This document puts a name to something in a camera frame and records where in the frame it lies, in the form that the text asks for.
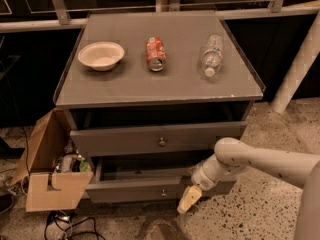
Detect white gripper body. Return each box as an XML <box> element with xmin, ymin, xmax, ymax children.
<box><xmin>191</xmin><ymin>160</ymin><xmax>223</xmax><ymax>191</ymax></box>

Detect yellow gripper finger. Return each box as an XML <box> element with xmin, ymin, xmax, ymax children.
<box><xmin>177</xmin><ymin>185</ymin><xmax>202</xmax><ymax>214</ymax></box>

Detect grey drawer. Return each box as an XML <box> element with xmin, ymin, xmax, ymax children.
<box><xmin>70</xmin><ymin>121</ymin><xmax>247</xmax><ymax>157</ymax></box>
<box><xmin>85</xmin><ymin>155</ymin><xmax>238</xmax><ymax>204</ymax></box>

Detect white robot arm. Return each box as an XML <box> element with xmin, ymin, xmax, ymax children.
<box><xmin>177</xmin><ymin>137</ymin><xmax>320</xmax><ymax>240</ymax></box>

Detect grey top drawer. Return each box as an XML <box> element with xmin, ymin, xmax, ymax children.
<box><xmin>70</xmin><ymin>121</ymin><xmax>247</xmax><ymax>157</ymax></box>

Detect grey drawer cabinet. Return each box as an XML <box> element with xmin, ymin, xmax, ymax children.
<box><xmin>53</xmin><ymin>11</ymin><xmax>266</xmax><ymax>205</ymax></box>

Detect open cardboard box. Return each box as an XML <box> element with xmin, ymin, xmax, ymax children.
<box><xmin>10</xmin><ymin>109</ymin><xmax>93</xmax><ymax>212</ymax></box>

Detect clear plastic water bottle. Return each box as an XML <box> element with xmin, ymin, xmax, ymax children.
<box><xmin>202</xmin><ymin>34</ymin><xmax>223</xmax><ymax>78</ymax></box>

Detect orange soda can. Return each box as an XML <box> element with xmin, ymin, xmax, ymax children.
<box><xmin>146</xmin><ymin>37</ymin><xmax>167</xmax><ymax>72</ymax></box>

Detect white paper bowl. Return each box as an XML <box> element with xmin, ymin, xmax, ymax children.
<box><xmin>78</xmin><ymin>42</ymin><xmax>125</xmax><ymax>71</ymax></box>

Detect white diagonal pole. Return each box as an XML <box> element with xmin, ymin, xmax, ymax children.
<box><xmin>270</xmin><ymin>12</ymin><xmax>320</xmax><ymax>114</ymax></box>

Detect black cables on floor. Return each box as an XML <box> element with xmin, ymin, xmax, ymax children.
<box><xmin>43</xmin><ymin>210</ymin><xmax>107</xmax><ymax>240</ymax></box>

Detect metal railing frame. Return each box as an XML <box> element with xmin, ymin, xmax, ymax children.
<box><xmin>0</xmin><ymin>0</ymin><xmax>319</xmax><ymax>33</ymax></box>

